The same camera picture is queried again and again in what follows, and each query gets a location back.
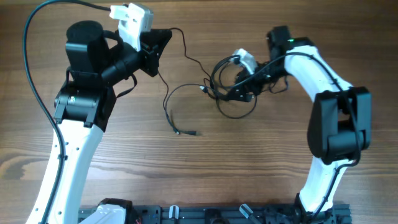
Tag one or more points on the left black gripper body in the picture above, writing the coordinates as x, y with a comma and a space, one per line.
150, 51

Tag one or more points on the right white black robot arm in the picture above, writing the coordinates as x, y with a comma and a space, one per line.
339, 127

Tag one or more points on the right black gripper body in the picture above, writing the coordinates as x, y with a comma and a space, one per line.
247, 86

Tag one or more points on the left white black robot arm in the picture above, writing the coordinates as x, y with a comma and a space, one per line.
99, 59

